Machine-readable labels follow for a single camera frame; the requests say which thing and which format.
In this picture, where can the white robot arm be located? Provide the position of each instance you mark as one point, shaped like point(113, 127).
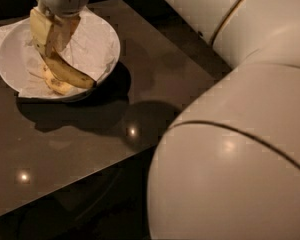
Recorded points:
point(228, 168)

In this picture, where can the white paper liner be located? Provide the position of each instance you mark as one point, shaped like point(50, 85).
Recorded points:
point(67, 57)

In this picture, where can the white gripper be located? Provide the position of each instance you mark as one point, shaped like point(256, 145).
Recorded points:
point(57, 34)

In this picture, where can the yellow banana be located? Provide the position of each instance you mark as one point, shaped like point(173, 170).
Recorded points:
point(66, 73)
point(58, 86)

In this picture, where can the white bowl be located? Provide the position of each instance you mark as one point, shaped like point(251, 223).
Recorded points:
point(13, 57)

